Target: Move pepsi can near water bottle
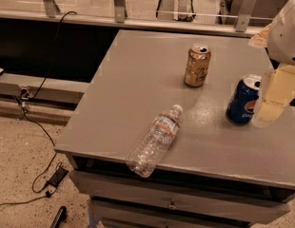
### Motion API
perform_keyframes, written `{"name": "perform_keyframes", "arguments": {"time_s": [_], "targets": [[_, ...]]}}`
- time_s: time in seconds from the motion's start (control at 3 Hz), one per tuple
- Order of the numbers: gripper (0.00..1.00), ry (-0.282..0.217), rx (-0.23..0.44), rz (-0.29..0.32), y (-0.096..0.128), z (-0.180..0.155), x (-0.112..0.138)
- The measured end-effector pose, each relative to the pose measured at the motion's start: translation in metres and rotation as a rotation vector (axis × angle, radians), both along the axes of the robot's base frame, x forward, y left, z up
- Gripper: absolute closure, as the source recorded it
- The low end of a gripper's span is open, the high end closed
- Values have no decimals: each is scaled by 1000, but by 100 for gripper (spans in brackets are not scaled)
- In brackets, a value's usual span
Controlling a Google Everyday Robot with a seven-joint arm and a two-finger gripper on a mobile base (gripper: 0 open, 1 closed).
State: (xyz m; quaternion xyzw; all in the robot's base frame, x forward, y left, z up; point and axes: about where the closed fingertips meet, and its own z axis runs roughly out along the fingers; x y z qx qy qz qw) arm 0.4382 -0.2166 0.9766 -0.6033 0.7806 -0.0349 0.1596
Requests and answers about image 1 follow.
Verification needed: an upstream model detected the top grey drawer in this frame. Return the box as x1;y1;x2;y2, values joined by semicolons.
69;171;289;224

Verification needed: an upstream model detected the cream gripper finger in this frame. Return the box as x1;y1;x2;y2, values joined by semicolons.
254;64;295;127

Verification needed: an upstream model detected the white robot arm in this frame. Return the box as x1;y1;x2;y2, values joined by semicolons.
249;0;295;127

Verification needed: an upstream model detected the black power adapter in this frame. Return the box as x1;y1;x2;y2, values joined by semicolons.
47;167;69;187

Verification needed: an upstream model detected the black power cable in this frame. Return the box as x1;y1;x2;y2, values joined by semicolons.
0;10;78;208

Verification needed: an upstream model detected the metal railing frame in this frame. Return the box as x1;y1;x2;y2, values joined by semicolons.
0;0;272;37

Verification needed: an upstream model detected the black cylindrical object on floor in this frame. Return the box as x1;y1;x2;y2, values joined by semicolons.
50;206;67;228

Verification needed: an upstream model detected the gold soda can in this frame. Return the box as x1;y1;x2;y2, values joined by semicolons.
184;44;211;87

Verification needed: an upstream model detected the clear plastic water bottle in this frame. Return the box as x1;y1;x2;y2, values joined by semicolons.
126;104;183;178

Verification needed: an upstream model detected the grey drawer cabinet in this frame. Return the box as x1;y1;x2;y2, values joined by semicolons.
56;30;295;227

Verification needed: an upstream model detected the metal clamp on ledge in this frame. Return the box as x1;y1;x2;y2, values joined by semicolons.
14;85;33;113

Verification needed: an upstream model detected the blue pepsi can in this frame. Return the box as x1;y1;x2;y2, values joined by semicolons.
226;74;262;125

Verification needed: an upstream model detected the lower grey drawer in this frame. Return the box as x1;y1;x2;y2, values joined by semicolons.
88;199;250;228

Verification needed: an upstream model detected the grey drawer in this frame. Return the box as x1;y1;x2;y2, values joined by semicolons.
69;171;289;224
88;199;250;228

